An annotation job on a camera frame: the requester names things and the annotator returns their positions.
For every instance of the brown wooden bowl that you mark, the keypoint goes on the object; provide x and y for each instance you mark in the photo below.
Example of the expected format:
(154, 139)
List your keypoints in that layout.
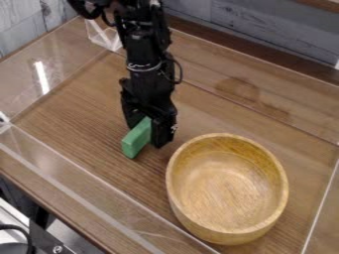
(227, 188)

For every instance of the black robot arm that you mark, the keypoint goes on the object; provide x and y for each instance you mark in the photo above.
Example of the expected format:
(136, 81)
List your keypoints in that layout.
(140, 24)

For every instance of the green rectangular block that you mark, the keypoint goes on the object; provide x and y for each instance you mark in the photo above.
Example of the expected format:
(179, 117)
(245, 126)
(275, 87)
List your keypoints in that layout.
(136, 138)

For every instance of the clear acrylic corner bracket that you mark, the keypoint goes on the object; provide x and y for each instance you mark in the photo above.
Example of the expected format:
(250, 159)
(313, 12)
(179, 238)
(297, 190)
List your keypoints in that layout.
(103, 37)

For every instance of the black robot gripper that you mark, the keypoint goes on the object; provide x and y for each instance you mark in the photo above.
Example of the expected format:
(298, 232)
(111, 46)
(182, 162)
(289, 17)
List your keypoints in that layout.
(146, 97)

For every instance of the black metal table frame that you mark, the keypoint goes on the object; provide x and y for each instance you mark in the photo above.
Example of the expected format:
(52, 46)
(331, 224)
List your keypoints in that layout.
(24, 223)

